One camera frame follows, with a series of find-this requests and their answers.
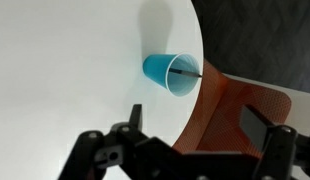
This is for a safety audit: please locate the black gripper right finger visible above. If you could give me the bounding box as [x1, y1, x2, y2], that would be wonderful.
[239, 104, 310, 180]

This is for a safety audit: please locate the orange patterned sofa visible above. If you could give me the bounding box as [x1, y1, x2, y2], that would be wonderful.
[171, 59, 293, 159]

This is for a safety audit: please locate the white round pedestal table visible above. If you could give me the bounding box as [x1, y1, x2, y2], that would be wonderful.
[0, 0, 205, 180]

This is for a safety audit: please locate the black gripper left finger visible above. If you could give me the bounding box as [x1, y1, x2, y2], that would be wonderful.
[58, 104, 176, 180]

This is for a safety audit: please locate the black pen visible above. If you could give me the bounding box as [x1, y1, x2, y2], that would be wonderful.
[168, 67, 203, 79]

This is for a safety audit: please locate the blue plastic cup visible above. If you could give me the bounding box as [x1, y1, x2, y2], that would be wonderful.
[142, 51, 203, 98]

